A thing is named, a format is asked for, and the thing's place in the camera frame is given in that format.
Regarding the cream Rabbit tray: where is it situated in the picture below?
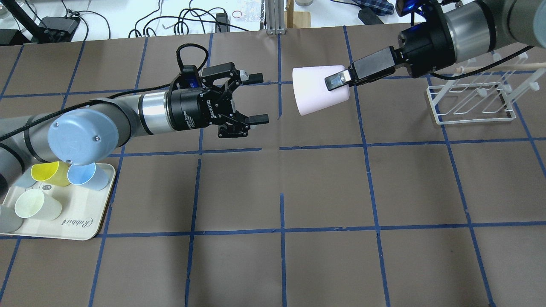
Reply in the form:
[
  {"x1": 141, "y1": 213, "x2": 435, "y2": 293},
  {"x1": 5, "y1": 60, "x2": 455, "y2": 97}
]
[{"x1": 1, "y1": 163, "x2": 116, "y2": 240}]

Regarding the pale pink plastic cup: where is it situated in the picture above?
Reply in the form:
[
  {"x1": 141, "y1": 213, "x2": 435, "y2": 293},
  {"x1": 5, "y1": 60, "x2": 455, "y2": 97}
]
[{"x1": 292, "y1": 65, "x2": 350, "y2": 116}]

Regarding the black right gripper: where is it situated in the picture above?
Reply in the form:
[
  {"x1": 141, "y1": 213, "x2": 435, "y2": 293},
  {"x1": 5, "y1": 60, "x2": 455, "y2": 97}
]
[{"x1": 325, "y1": 4, "x2": 456, "y2": 91}]

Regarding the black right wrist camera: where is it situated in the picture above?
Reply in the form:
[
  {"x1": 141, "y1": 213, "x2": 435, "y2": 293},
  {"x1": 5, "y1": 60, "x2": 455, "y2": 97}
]
[{"x1": 395, "y1": 0, "x2": 433, "y2": 17}]

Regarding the light blue cup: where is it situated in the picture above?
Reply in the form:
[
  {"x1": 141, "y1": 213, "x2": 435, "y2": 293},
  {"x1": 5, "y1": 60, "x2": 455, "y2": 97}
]
[
  {"x1": 67, "y1": 163, "x2": 109, "y2": 191},
  {"x1": 13, "y1": 169, "x2": 37, "y2": 190}
]

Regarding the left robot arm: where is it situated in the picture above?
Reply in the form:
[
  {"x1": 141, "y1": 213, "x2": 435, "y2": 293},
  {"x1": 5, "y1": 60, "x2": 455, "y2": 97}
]
[{"x1": 0, "y1": 62, "x2": 269, "y2": 196}]

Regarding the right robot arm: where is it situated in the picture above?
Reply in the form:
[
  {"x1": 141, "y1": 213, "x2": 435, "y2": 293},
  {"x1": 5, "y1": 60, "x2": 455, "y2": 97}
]
[{"x1": 323, "y1": 0, "x2": 546, "y2": 91}]

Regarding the yellow plastic cup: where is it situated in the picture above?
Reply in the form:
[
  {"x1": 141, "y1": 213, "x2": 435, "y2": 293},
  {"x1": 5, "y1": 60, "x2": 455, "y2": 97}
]
[{"x1": 31, "y1": 161, "x2": 70, "y2": 187}]

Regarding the black left camera cable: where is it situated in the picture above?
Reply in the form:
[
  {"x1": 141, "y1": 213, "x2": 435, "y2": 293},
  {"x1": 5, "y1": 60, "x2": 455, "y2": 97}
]
[{"x1": 0, "y1": 43, "x2": 214, "y2": 141}]

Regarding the light blue cup front left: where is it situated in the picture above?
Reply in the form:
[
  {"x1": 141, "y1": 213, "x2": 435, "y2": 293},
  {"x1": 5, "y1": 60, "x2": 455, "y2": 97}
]
[{"x1": 13, "y1": 169, "x2": 37, "y2": 190}]

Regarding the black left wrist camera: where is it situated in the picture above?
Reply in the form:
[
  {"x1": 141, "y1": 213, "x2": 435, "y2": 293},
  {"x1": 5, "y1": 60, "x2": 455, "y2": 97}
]
[{"x1": 178, "y1": 65, "x2": 202, "y2": 89}]

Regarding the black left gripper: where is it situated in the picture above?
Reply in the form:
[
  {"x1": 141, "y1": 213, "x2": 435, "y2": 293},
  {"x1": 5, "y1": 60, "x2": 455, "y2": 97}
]
[{"x1": 167, "y1": 63, "x2": 269, "y2": 138}]

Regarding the grey plastic cup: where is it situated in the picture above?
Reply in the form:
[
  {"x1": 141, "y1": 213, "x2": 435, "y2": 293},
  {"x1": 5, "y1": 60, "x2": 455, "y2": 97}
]
[{"x1": 0, "y1": 206, "x2": 23, "y2": 233}]

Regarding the pale green plastic cup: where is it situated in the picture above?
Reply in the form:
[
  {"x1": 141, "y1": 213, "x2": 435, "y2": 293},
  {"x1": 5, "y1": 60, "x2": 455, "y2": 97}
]
[{"x1": 15, "y1": 189, "x2": 62, "y2": 221}]

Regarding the light blue cup front right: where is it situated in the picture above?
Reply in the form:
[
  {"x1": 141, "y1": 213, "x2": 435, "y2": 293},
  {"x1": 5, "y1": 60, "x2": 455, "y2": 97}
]
[{"x1": 67, "y1": 163, "x2": 109, "y2": 191}]

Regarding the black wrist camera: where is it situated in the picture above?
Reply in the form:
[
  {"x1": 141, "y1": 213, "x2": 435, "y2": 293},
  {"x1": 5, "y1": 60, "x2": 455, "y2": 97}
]
[
  {"x1": 178, "y1": 65, "x2": 202, "y2": 89},
  {"x1": 395, "y1": 0, "x2": 433, "y2": 17}
]

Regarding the white wire cup rack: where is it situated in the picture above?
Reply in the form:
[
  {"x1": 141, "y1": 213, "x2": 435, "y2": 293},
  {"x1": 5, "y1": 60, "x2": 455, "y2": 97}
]
[{"x1": 426, "y1": 52, "x2": 545, "y2": 125}]

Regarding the black power adapter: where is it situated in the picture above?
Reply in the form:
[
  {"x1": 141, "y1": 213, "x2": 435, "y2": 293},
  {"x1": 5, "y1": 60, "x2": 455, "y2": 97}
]
[{"x1": 357, "y1": 6, "x2": 384, "y2": 25}]

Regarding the wooden mug tree stand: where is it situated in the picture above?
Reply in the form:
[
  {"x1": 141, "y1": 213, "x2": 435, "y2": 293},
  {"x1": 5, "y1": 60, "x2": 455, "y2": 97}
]
[{"x1": 284, "y1": 0, "x2": 311, "y2": 29}]

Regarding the blue plaid folded umbrella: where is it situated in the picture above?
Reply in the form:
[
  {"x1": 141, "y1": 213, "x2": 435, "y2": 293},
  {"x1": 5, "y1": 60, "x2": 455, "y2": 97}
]
[{"x1": 353, "y1": 0, "x2": 395, "y2": 16}]

